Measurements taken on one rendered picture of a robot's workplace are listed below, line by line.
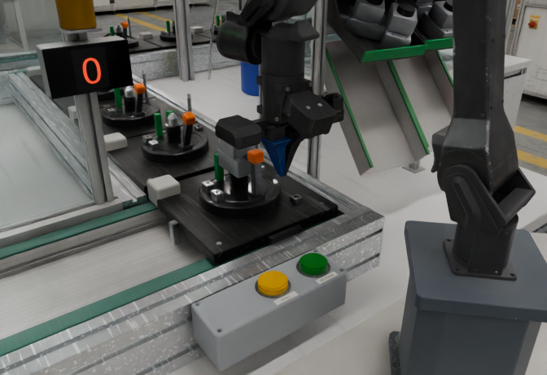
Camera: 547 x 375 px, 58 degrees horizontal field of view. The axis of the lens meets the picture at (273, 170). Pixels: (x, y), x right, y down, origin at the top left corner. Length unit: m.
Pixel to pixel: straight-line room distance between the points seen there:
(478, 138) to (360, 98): 0.49
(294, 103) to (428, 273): 0.26
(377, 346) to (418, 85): 0.57
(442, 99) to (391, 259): 0.38
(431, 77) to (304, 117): 0.55
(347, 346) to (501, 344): 0.24
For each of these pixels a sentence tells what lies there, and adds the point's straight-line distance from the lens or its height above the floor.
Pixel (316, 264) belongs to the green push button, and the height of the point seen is 0.97.
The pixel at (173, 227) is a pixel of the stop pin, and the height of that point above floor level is 0.96.
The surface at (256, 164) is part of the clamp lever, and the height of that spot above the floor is 1.06.
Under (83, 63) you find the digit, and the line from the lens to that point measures 0.77.
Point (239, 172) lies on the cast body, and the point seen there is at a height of 1.04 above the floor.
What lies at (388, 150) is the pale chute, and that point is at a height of 1.01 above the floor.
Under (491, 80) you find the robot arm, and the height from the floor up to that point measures 1.26.
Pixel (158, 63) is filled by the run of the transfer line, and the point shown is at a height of 0.92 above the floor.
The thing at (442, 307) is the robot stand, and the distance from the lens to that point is 0.53.
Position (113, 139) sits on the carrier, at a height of 0.99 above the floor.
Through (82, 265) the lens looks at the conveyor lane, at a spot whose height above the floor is 0.92.
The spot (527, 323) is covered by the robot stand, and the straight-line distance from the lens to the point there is 0.57.
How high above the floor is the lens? 1.38
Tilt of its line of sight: 26 degrees down
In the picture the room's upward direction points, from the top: straight up
